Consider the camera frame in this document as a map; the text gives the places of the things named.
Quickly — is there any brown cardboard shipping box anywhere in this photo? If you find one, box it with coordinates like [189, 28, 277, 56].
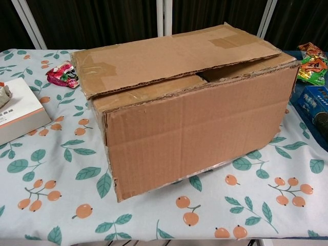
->
[70, 22, 300, 203]

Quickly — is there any white orange-trimmed product box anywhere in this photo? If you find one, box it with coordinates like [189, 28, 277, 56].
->
[0, 78, 53, 146]

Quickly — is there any red drink pouch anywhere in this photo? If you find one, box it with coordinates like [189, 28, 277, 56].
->
[45, 60, 82, 89]

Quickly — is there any floral leaf-print tablecloth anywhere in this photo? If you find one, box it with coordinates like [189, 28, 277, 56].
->
[0, 48, 328, 243]

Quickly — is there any blue cookie pack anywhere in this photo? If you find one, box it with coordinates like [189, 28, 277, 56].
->
[297, 86, 328, 144]

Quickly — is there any green orange snack bag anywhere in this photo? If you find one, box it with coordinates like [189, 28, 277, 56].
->
[296, 43, 328, 87]

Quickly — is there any white vertical partition post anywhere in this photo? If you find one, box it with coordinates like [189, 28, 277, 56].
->
[156, 0, 173, 36]

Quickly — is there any white slanted partition post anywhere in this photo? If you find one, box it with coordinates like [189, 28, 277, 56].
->
[256, 0, 275, 39]
[11, 0, 48, 50]

